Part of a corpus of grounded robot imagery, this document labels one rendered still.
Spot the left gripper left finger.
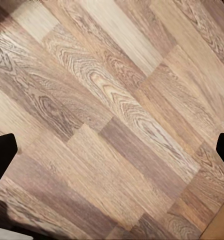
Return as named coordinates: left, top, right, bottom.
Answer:
left=0, top=133, right=18, bottom=179

